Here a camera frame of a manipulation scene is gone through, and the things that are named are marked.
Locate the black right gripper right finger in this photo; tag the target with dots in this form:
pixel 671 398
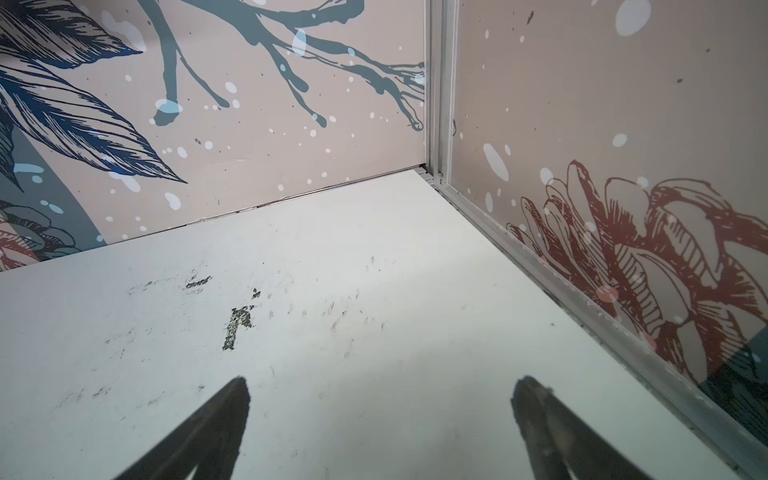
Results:
pixel 559 444

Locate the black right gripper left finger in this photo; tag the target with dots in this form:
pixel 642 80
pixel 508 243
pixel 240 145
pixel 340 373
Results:
pixel 206 445

